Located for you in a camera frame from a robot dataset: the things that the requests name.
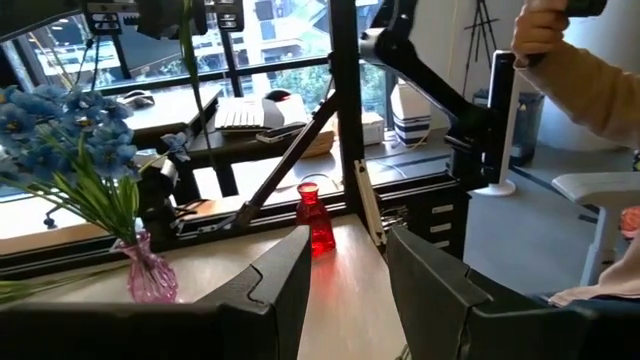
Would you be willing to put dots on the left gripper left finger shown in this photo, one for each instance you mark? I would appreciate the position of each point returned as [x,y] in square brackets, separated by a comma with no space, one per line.
[285,290]

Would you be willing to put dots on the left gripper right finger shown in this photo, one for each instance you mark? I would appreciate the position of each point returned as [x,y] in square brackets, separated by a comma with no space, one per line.
[425,300]

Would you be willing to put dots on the red glass vase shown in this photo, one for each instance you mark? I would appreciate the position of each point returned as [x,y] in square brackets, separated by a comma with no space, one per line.
[316,235]

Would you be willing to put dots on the large blue flower bunch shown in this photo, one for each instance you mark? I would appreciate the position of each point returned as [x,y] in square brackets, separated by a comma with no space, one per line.
[107,205]

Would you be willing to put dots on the person's forearm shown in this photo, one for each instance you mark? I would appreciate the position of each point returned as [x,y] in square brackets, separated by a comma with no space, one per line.
[590,90]

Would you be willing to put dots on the purple glass vase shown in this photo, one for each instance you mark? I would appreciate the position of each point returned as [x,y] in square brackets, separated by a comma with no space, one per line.
[150,280]

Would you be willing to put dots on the black drawer cabinet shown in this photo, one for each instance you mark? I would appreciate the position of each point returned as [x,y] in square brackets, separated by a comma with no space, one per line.
[420,215]

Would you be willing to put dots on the grey computer mouse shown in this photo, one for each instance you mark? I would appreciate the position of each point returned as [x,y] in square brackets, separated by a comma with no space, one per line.
[137,98]

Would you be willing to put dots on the black office desk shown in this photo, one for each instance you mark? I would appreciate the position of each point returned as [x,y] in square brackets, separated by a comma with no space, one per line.
[170,115]

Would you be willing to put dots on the pale wooden sticks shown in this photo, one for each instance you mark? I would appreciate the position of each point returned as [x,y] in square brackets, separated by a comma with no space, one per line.
[369,200]

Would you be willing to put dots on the white keyboard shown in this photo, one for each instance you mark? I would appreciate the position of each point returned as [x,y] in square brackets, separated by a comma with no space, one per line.
[240,115]

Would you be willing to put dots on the dark computer mouse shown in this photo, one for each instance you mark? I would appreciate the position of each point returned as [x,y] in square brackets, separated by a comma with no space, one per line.
[278,95]

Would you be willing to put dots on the small white box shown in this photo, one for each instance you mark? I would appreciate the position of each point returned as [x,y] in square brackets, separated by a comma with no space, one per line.
[373,130]

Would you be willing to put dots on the white navy striped box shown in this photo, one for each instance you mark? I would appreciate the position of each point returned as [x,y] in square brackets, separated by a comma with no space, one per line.
[410,115]

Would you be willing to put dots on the person's leg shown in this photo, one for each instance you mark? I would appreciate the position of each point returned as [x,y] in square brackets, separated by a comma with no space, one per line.
[615,280]

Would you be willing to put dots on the white computer monitor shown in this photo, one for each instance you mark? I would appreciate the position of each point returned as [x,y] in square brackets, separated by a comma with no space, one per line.
[502,125]

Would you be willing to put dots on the grey trash can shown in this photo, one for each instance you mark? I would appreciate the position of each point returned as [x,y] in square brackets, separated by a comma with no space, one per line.
[530,130]

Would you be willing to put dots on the pink round object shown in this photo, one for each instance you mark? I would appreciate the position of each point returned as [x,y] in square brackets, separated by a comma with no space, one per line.
[631,222]

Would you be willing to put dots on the black tripod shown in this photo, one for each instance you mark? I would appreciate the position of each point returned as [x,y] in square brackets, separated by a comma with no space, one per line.
[482,22]

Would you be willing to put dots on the person's hand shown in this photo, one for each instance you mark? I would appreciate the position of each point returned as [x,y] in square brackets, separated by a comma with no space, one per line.
[537,30]

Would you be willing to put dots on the black aluminium frame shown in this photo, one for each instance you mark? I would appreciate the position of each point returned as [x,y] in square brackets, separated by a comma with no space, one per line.
[346,100]

